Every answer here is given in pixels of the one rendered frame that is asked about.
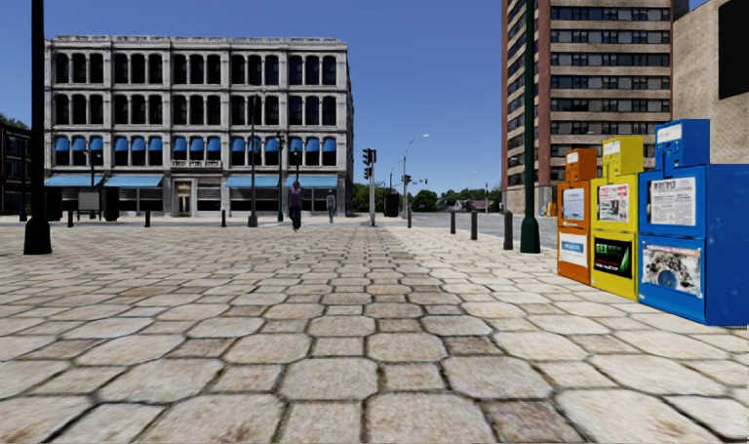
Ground traffic light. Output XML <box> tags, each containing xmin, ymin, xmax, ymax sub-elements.
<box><xmin>361</xmin><ymin>147</ymin><xmax>378</xmax><ymax>228</ymax></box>

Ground grey street lamp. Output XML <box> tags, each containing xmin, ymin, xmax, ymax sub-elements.
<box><xmin>400</xmin><ymin>133</ymin><xmax>431</xmax><ymax>221</ymax></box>

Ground dark street lamp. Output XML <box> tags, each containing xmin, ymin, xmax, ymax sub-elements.
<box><xmin>247</xmin><ymin>91</ymin><xmax>265</xmax><ymax>229</ymax></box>
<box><xmin>275</xmin><ymin>130</ymin><xmax>287</xmax><ymax>223</ymax></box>

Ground green pole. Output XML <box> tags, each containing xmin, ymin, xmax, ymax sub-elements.
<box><xmin>517</xmin><ymin>0</ymin><xmax>542</xmax><ymax>255</ymax></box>

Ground orange newspaper box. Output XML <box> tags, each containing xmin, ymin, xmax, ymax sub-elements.
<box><xmin>556</xmin><ymin>147</ymin><xmax>599</xmax><ymax>287</ymax></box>

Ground pale stone building blue awnings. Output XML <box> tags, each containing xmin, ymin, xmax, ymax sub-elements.
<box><xmin>43</xmin><ymin>33</ymin><xmax>356</xmax><ymax>219</ymax></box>

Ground yellow newspaper box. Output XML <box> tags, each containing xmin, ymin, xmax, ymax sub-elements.
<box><xmin>589</xmin><ymin>136</ymin><xmax>646</xmax><ymax>303</ymax></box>

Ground brown brick tower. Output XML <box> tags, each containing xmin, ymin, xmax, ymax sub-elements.
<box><xmin>500</xmin><ymin>0</ymin><xmax>675</xmax><ymax>217</ymax></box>

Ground blue newspaper box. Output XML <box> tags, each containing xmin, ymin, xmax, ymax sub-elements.
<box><xmin>637</xmin><ymin>118</ymin><xmax>749</xmax><ymax>328</ymax></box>

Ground tan concrete building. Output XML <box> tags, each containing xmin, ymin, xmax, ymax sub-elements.
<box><xmin>672</xmin><ymin>0</ymin><xmax>749</xmax><ymax>166</ymax></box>

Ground black pole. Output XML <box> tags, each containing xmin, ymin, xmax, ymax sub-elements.
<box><xmin>22</xmin><ymin>0</ymin><xmax>54</xmax><ymax>256</ymax></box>

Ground dark building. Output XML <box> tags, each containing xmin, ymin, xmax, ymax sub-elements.
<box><xmin>0</xmin><ymin>121</ymin><xmax>33</xmax><ymax>217</ymax></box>

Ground sign on a post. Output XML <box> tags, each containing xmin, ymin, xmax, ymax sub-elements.
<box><xmin>77</xmin><ymin>190</ymin><xmax>101</xmax><ymax>222</ymax></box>

